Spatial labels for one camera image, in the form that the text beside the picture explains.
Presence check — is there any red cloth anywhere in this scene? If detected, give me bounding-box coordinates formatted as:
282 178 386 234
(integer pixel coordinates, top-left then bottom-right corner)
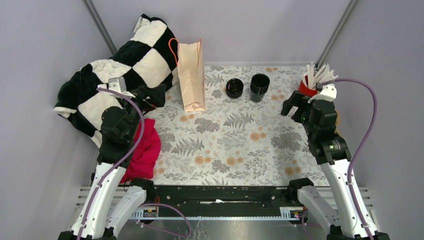
119 118 162 184

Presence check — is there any brown cardboard cup carrier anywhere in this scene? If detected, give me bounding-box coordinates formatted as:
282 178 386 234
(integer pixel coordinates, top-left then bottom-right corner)
335 109 342 136

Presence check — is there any stack of black cups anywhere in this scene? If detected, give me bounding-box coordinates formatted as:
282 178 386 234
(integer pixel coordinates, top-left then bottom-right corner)
250 73 270 103

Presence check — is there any floral tablecloth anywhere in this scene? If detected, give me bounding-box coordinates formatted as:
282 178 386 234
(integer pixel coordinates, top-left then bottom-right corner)
148 66 328 186

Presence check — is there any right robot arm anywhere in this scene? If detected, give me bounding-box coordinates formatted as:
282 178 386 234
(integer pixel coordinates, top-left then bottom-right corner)
281 91 390 240

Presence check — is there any red cup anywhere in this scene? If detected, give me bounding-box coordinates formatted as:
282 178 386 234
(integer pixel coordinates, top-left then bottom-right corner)
297 75 318 97

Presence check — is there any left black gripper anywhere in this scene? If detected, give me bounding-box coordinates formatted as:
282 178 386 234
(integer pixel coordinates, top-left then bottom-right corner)
119 83 166 139

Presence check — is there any white paper straws bundle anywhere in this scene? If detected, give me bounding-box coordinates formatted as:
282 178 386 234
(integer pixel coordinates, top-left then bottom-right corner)
300 63 339 90

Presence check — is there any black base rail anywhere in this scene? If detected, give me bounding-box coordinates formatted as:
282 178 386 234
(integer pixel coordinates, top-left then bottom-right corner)
145 185 305 220

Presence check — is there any black white checkered blanket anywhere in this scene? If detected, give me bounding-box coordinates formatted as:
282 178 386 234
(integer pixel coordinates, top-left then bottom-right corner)
53 14 179 147

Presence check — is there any peach paper bag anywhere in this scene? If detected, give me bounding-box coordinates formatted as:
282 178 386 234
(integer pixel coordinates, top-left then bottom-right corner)
168 37 207 112

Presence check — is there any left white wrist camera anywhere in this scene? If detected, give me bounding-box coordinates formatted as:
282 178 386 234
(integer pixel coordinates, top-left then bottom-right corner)
97 76 136 99

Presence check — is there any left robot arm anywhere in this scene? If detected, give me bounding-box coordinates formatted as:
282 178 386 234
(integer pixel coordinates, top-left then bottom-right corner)
58 84 166 240

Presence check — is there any stack of black lids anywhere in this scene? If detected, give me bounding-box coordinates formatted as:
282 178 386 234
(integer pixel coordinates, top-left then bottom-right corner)
225 78 244 99

